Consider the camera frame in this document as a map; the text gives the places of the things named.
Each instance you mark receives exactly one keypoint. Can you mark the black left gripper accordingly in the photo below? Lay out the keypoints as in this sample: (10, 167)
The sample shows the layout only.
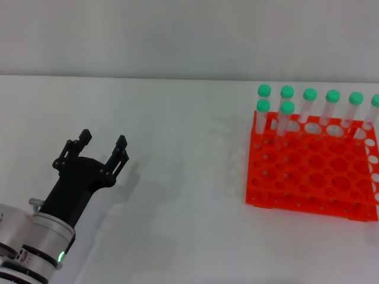
(74, 183)

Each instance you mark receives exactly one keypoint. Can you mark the clear test tube green cap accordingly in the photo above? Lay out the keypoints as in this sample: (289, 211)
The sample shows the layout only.
(355, 98)
(287, 107)
(287, 91)
(332, 96)
(310, 94)
(263, 105)
(375, 101)
(264, 90)

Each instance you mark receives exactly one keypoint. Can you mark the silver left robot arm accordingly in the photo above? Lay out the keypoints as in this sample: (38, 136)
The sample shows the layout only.
(35, 239)

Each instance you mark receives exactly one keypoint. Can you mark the orange test tube rack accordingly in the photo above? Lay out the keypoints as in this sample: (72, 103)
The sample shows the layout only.
(311, 177)

